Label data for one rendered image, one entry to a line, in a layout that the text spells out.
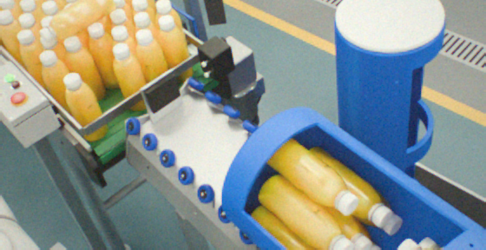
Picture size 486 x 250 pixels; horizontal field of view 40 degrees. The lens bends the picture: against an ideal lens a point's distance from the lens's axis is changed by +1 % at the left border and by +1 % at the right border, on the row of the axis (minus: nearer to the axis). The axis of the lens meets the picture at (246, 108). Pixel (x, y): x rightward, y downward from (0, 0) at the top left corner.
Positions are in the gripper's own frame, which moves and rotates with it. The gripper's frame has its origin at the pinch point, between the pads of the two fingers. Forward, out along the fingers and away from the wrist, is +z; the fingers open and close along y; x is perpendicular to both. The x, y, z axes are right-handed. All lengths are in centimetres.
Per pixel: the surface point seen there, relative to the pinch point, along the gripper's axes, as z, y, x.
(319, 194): 32.1, -17.9, -13.5
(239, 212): 35.9, -16.7, 1.7
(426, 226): 45, -19, -33
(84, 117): 49, 27, 41
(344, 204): 32.1, -20.6, -17.5
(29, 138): 46, 20, 53
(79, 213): 90, 28, 56
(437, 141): 149, 85, -70
